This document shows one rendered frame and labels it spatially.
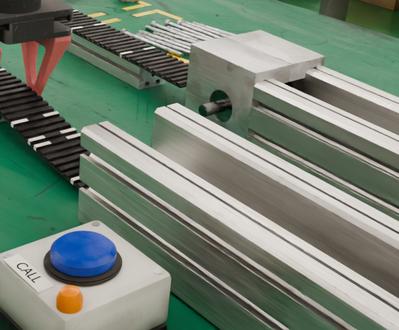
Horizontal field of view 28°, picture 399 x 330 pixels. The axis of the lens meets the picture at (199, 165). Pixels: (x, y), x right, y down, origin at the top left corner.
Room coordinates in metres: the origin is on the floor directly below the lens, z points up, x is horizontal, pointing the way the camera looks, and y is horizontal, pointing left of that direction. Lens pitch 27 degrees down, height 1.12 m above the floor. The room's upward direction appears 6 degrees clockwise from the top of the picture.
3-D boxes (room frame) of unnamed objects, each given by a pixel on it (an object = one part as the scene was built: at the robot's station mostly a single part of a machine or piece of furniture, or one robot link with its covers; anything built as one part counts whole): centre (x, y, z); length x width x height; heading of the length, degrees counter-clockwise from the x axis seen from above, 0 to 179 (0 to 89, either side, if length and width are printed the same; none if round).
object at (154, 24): (1.04, 0.04, 0.78); 0.11 x 0.01 x 0.01; 53
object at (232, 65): (0.74, -0.04, 0.83); 0.12 x 0.09 x 0.10; 135
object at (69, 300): (0.36, 0.06, 0.85); 0.02 x 0.02 x 0.01
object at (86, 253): (0.40, 0.06, 0.84); 0.04 x 0.04 x 0.02
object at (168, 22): (1.06, 0.03, 0.78); 0.11 x 0.01 x 0.01; 53
